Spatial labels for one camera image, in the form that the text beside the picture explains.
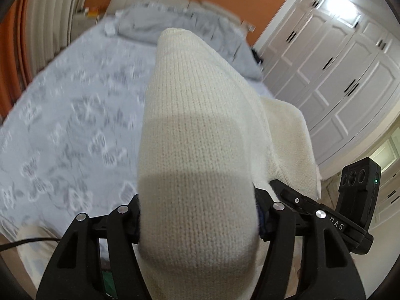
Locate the cream knitted sweater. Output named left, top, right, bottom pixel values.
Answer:
left=138, top=28, right=321, bottom=299

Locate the butterfly print bed sheet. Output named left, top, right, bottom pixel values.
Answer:
left=0, top=17, right=276, bottom=276

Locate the white panelled wardrobe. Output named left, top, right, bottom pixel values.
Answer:
left=255, top=0, right=399, bottom=178

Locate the grey crumpled duvet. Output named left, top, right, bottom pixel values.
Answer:
left=112, top=0, right=265, bottom=82

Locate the beige curtain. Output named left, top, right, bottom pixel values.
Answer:
left=22, top=0, right=86, bottom=77

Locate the beige padded headboard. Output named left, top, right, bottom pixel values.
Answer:
left=106, top=0, right=255, bottom=34

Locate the black camera box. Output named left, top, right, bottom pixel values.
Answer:
left=335, top=157, right=381, bottom=231

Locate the black cable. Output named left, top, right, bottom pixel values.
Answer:
left=0, top=237, right=61, bottom=252

